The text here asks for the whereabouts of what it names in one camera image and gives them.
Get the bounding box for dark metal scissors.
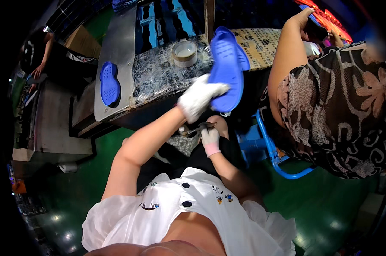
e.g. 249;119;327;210
180;122;218;137

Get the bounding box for brown cardboard box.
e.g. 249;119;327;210
64;25;102;60

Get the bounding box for black phone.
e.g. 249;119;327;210
303;14;329;42

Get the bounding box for grey metal plate table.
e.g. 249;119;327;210
94;6;139;122

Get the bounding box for red lit rack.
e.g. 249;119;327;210
294;0;354;44

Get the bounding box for small white roll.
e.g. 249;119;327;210
57;162;78;173

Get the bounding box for blue shoe sole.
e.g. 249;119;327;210
99;61;122;108
208;31;245;113
215;26;251;71

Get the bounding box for blue metal stool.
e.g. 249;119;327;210
235;109;317;180

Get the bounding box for grey patterned cloth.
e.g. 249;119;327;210
166;134;202;157

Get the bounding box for person's body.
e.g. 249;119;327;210
82;138;297;256

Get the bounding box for grey metal machine cabinet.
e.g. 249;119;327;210
12;79;97;164

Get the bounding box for person's left hand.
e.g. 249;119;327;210
177;74;231;124

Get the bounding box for person's right hand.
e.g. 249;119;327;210
200;125;222;158

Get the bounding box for wooden post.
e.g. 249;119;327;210
204;0;215;43

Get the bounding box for roll of clear tape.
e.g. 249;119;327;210
171;40;198;68

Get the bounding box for newspaper covered work table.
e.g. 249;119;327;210
132;28;282;108

